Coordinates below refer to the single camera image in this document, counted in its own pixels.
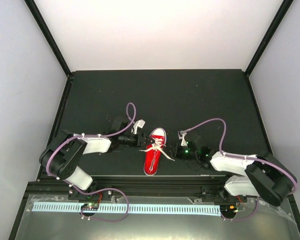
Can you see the controller circuit board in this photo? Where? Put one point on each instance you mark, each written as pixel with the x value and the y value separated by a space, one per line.
pixel 90 207
pixel 232 209

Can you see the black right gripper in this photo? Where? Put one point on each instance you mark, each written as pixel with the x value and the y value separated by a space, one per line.
pixel 173 153

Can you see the black aluminium frame post right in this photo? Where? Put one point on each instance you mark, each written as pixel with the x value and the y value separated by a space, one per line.
pixel 274 25

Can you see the white shoelace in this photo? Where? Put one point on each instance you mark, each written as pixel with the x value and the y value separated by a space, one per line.
pixel 157 146

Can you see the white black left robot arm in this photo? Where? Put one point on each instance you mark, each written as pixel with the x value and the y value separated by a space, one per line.
pixel 63 155

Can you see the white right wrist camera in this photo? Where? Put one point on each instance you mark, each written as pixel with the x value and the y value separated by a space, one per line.
pixel 181 136

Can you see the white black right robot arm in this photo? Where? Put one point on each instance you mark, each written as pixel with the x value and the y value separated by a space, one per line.
pixel 257 175

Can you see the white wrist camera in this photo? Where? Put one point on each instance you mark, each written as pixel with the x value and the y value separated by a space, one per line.
pixel 139 124
pixel 181 136

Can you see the black frame rail left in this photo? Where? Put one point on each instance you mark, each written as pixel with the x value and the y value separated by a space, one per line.
pixel 52 127

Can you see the black aluminium frame post left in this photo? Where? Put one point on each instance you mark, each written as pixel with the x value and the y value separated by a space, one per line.
pixel 34 10

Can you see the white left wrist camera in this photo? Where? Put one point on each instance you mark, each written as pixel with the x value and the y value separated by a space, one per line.
pixel 139 124

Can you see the left controller circuit board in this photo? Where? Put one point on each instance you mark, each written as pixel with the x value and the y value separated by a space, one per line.
pixel 90 207

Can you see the right controller circuit board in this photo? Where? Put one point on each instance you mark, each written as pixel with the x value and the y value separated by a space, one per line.
pixel 232 209

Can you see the white slotted cable duct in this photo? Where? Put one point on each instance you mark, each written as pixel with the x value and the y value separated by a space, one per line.
pixel 122 208

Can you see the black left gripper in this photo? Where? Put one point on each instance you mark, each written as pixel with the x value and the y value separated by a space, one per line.
pixel 141 142

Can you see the black front mounting rail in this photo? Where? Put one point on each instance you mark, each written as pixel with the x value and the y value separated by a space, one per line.
pixel 206 188

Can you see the black aluminium frame post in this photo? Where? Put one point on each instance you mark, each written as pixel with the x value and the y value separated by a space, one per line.
pixel 34 10
pixel 274 25

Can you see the red canvas sneaker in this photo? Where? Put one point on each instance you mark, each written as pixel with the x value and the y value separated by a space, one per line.
pixel 152 158

